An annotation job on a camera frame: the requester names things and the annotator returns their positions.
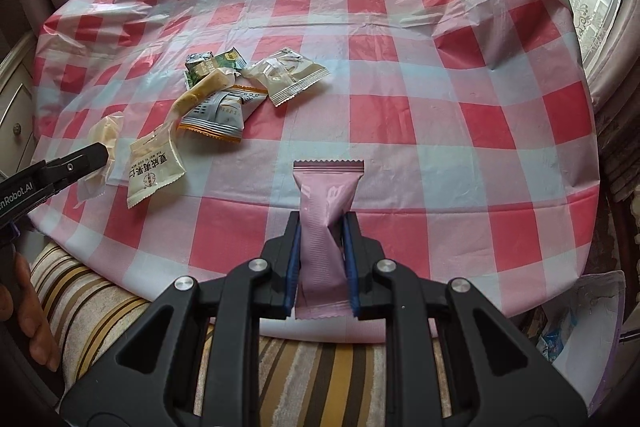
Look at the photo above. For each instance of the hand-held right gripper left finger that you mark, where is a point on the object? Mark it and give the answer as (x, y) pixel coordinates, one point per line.
(295, 267)

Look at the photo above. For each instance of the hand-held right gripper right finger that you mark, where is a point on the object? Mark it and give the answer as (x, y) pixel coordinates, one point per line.
(351, 267)

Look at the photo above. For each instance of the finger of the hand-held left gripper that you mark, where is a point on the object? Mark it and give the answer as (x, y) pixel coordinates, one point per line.
(75, 164)

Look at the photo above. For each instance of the clear pastry packet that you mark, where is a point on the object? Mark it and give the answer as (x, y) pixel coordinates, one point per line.
(107, 137)

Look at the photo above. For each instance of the pink snack packet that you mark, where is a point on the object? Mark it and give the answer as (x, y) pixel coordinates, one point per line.
(322, 217)

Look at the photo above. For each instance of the beige packet with red seal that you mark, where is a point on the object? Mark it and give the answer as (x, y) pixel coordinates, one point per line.
(152, 167)

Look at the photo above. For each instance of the yellow pastry packet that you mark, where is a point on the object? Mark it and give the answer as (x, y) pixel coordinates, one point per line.
(200, 93)

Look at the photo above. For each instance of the orange edged snack packet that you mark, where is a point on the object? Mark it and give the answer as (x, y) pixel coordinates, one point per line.
(220, 114)

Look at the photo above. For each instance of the green pea snack packet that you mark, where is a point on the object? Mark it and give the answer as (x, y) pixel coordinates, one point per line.
(200, 63)

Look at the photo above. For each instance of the white beige snack packet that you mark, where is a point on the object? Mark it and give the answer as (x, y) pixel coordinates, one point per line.
(287, 79)

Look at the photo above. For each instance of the small green yellow packet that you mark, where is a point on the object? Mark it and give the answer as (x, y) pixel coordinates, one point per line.
(230, 58)

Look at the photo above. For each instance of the small blue snack packet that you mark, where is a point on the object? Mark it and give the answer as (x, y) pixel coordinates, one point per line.
(552, 341)

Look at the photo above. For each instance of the white purple cardboard box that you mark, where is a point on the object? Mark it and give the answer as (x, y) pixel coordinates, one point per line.
(595, 322)

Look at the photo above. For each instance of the person's left hand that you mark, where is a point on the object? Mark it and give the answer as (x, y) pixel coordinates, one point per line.
(37, 322)

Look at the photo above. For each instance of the cream drawer cabinet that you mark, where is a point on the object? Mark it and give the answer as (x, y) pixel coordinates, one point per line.
(15, 107)

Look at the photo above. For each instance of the striped plush blanket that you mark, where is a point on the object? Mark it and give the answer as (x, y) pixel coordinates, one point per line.
(90, 307)

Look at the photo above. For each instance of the red white checkered tablecloth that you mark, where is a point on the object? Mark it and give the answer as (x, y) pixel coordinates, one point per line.
(400, 132)

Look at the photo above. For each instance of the beige embroidered curtain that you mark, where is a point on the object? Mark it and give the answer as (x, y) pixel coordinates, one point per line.
(620, 82)

